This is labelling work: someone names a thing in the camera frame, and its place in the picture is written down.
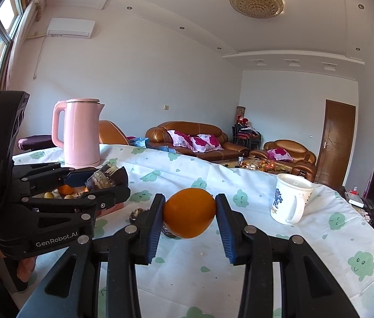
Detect pink floral pillow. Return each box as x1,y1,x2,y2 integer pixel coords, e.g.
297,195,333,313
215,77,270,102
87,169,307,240
190,134,223,152
167,130,194,149
267,148,293,161

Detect striped brown snack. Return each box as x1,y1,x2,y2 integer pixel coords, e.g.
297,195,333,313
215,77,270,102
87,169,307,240
84,163,128,191

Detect blue denim cloth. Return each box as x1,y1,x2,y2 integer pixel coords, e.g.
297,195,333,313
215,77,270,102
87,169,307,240
127,136,148,148

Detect white floral mug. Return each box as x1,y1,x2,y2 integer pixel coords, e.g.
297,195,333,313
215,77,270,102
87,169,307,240
270,173,314,225

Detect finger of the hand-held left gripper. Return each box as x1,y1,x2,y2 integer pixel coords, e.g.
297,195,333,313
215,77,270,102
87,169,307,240
13,162,91,194
21,187,131,217

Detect brown wooden door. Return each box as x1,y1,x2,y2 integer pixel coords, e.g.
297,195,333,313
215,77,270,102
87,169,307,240
315,99,356,186

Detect light curtain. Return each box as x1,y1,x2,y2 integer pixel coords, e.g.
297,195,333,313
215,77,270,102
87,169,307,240
6,0,47,90

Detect stacked dark chairs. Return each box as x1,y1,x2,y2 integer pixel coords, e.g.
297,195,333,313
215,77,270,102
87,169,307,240
233,122,262,149

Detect brown leather sofa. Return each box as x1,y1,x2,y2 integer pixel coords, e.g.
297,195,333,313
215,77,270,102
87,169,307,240
145,121,249,162

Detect white air conditioner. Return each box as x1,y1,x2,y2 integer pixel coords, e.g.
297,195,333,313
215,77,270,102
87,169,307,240
46,18,95,38

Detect pink tin box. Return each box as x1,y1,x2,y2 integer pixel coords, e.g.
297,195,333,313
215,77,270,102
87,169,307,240
33,185,124,219

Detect brown leather armchair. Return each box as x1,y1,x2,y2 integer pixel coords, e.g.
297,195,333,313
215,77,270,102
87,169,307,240
249,140,317,183

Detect person's left hand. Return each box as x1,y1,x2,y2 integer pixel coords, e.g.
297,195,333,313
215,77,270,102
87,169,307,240
0,244,37,282

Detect cluttered coffee table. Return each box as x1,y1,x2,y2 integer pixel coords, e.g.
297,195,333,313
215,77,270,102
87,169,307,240
213,157,295,174

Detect orange leather chair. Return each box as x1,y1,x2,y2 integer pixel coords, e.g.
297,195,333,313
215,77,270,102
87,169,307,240
99,120,130,145

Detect pink electric kettle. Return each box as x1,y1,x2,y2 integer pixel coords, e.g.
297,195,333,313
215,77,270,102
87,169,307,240
52,98,105,169

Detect purple stool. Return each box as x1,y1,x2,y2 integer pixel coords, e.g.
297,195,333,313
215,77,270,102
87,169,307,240
18,135,53,151

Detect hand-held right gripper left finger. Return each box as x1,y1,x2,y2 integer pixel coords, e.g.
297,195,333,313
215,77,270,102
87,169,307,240
16,193,167,318

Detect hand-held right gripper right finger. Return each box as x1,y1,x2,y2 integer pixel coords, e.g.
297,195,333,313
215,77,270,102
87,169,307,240
214,193,353,318

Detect round gold ceiling lamp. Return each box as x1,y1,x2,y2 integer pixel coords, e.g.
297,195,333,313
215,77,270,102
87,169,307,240
229,0,284,19

